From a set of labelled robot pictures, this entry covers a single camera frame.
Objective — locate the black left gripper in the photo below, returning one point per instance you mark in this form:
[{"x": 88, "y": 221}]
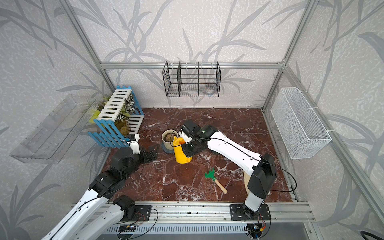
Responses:
[{"x": 153, "y": 155}]

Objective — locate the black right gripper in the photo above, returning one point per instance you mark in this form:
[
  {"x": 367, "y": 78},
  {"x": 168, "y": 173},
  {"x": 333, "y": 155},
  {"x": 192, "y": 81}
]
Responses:
[{"x": 187, "y": 153}]

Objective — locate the yellow watering can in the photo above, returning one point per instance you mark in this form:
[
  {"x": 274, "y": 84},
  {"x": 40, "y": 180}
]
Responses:
[{"x": 181, "y": 158}]

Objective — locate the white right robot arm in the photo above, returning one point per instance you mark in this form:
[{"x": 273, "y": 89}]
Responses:
[{"x": 261, "y": 168}]

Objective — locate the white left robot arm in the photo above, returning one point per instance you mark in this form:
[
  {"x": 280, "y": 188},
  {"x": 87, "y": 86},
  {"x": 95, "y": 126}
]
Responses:
[{"x": 99, "y": 192}]

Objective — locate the pink green succulent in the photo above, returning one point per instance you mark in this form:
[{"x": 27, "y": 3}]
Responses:
[{"x": 169, "y": 137}]

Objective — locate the blue grey saucer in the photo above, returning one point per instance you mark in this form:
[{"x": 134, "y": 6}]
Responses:
[{"x": 166, "y": 150}]

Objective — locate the cream ribbed pot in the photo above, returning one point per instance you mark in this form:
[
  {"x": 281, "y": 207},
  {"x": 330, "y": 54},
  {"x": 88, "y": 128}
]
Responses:
[{"x": 169, "y": 145}]

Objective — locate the striped leaf potted plant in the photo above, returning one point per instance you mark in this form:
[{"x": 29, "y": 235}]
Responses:
[{"x": 122, "y": 121}]

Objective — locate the blue white slatted shelf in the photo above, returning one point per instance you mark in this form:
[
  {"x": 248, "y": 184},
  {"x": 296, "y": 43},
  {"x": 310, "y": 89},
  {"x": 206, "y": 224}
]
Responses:
[{"x": 107, "y": 134}]

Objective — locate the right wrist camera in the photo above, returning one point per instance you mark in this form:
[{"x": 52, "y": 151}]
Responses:
[{"x": 185, "y": 137}]

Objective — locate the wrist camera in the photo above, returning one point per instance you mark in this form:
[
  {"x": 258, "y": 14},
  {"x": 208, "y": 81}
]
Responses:
[
  {"x": 185, "y": 137},
  {"x": 133, "y": 142}
]

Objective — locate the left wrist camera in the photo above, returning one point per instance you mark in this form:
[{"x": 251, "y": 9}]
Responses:
[{"x": 133, "y": 142}]

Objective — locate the green rake wooden handle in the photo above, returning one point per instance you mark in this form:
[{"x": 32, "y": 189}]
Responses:
[{"x": 211, "y": 175}]

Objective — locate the black wire basket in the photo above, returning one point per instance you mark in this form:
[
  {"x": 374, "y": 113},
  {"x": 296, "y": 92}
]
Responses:
[{"x": 197, "y": 80}]

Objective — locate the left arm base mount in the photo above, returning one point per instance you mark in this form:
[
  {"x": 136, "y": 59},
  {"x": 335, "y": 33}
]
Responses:
[{"x": 131, "y": 211}]

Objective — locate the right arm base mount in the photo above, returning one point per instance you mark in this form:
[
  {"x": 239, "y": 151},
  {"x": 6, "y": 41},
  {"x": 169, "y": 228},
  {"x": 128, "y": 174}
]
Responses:
[{"x": 242, "y": 213}]

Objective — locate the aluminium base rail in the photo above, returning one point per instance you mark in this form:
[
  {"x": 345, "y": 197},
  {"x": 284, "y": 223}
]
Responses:
[{"x": 89, "y": 221}]

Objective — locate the white wire mesh basket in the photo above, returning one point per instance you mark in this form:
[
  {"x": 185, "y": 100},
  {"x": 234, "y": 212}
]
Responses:
[{"x": 299, "y": 126}]

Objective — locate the clear acrylic wall shelf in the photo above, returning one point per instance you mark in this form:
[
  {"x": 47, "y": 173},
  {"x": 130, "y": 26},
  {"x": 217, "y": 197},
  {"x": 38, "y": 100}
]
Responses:
[{"x": 50, "y": 141}]

